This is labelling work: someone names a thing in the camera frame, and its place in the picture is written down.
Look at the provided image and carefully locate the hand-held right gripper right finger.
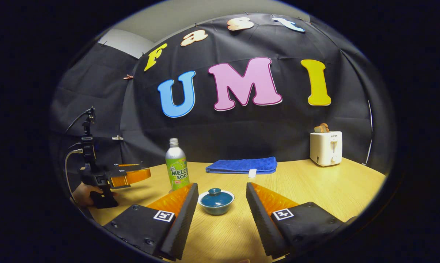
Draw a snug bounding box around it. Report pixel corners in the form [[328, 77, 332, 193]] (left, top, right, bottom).
[[246, 182, 356, 259]]

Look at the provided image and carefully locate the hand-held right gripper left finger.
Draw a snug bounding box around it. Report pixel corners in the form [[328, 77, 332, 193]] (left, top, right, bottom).
[[103, 183, 199, 261]]

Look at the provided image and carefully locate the teal teacup lid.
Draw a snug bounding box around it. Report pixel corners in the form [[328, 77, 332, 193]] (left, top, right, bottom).
[[200, 188, 234, 208]]

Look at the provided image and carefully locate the green label metal water bottle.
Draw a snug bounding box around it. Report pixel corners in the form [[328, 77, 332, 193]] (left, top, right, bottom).
[[165, 138, 190, 191]]

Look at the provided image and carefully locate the folded blue towel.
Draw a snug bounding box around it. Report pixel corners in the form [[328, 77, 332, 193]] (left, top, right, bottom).
[[206, 157, 278, 174]]

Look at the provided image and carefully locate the white toaster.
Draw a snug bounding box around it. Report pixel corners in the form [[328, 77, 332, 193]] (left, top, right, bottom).
[[310, 131, 343, 167]]

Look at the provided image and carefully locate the black backdrop cloth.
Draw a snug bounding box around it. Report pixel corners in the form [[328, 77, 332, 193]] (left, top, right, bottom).
[[50, 14, 394, 176]]

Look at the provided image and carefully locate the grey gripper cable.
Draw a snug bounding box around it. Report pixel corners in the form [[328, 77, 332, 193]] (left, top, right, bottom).
[[64, 148, 84, 196]]

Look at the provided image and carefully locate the thin white cable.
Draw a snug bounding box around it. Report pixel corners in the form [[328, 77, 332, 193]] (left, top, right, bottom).
[[363, 99, 374, 165]]

